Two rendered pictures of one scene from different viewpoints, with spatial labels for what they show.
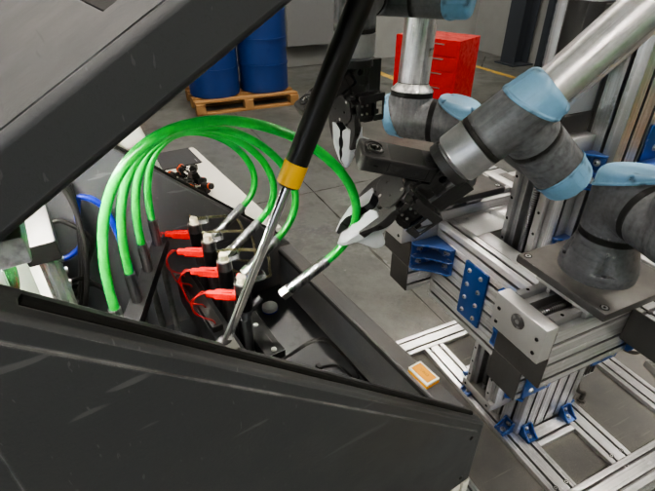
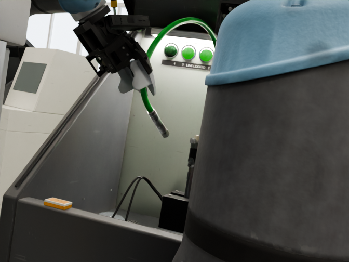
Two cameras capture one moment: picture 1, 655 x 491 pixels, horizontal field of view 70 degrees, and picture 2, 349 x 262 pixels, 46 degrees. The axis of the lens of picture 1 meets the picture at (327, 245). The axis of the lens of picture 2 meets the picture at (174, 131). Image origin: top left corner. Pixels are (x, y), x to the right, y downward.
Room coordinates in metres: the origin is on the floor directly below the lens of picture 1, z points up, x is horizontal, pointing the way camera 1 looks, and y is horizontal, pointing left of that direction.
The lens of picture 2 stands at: (1.38, -0.57, 1.19)
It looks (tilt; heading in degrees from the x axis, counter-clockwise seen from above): 3 degrees down; 140
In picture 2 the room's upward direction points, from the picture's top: 9 degrees clockwise
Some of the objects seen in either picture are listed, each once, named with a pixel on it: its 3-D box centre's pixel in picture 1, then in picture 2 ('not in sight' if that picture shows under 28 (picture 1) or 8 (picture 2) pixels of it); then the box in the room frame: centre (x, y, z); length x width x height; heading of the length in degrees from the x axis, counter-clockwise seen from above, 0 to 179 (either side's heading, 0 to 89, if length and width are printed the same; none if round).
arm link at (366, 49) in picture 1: (353, 45); not in sight; (0.91, -0.05, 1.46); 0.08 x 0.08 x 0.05
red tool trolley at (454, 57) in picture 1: (432, 79); not in sight; (5.02, -1.10, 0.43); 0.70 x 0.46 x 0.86; 50
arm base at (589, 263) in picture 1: (603, 248); not in sight; (0.80, -0.57, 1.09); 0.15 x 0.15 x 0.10
